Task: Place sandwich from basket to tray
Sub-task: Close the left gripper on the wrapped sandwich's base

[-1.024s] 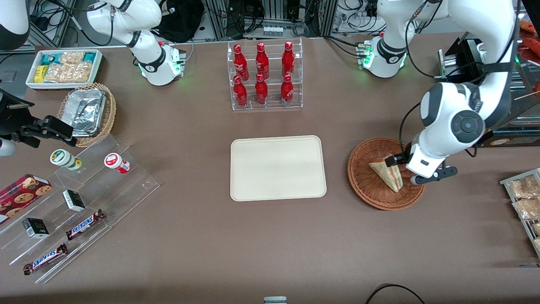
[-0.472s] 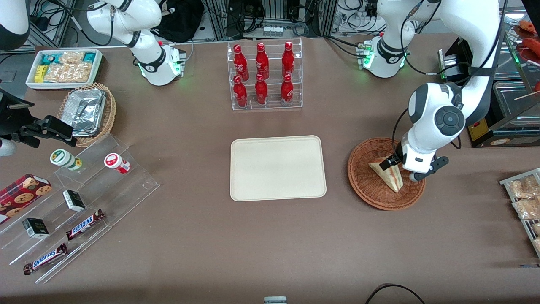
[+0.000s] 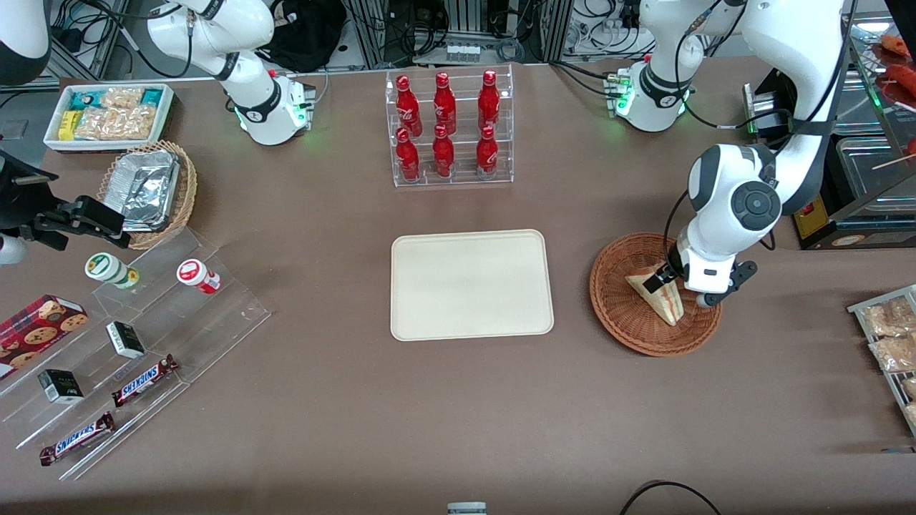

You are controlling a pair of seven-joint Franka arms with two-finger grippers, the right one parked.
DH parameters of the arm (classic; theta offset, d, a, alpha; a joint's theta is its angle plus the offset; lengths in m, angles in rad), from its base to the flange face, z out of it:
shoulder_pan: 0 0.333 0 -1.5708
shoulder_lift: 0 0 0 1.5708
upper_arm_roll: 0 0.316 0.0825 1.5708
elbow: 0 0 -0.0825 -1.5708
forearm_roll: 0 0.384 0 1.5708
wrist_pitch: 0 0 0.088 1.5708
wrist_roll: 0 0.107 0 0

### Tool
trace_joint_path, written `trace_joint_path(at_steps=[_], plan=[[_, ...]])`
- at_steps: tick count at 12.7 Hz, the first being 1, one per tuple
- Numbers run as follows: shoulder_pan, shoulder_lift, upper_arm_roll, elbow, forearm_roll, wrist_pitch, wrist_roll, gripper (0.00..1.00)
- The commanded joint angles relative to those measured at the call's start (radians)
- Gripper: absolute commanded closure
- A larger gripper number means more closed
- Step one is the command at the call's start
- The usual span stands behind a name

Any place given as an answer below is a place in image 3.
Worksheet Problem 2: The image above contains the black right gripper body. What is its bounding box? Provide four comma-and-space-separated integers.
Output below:
0, 149, 60, 234

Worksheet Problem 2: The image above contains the triangular sandwich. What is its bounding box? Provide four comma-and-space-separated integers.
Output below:
625, 263, 686, 327

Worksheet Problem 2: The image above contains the brown round wicker basket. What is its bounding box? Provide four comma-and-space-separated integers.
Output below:
589, 232, 723, 358

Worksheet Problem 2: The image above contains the light tan wicker basket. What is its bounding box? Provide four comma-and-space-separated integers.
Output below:
97, 139, 199, 252

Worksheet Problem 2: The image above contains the beige plastic tray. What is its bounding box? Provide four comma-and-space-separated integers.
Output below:
390, 229, 555, 343

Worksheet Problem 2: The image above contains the green lid yogurt cup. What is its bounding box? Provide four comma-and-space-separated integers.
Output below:
84, 251, 142, 291

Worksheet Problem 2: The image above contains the silver foil container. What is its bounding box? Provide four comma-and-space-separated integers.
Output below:
110, 149, 182, 234

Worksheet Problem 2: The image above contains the white rectangular snack bin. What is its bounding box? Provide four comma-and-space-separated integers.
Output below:
43, 83, 177, 154

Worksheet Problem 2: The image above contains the clear cracker packet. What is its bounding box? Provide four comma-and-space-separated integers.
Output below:
99, 87, 145, 110
74, 105, 159, 142

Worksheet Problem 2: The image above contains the red plaid cookie box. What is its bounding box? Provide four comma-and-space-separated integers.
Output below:
0, 293, 90, 381

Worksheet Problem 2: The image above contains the red lid yogurt cup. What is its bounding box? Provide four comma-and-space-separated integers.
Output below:
175, 258, 223, 295

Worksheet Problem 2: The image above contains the small black box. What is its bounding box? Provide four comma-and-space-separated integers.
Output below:
36, 368, 85, 406
105, 320, 147, 360

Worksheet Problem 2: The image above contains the black food warmer machine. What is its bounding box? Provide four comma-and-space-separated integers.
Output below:
743, 64, 916, 252

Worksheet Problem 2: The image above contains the clear acrylic stepped display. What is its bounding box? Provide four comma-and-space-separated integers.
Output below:
0, 227, 272, 482

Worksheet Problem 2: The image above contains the Snickers chocolate bar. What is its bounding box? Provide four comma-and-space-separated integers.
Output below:
110, 353, 180, 409
39, 411, 117, 468

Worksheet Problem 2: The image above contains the clear bagged pastry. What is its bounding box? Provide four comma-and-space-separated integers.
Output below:
869, 334, 916, 373
862, 296, 916, 338

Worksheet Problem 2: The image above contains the red cola bottle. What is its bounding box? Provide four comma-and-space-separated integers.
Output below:
395, 74, 424, 137
475, 125, 500, 180
432, 72, 458, 136
477, 69, 502, 134
432, 124, 456, 179
395, 127, 422, 182

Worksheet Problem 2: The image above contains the clear acrylic bottle rack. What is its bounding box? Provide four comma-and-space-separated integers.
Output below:
385, 64, 515, 189

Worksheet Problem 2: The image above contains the black bag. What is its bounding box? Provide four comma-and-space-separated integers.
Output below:
260, 0, 349, 73

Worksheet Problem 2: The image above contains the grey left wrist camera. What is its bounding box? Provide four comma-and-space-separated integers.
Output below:
696, 260, 759, 310

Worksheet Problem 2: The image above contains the grey wire rack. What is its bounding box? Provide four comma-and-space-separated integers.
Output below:
847, 284, 916, 438

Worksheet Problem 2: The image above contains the black floor cable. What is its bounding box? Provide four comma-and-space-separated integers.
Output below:
618, 480, 724, 515

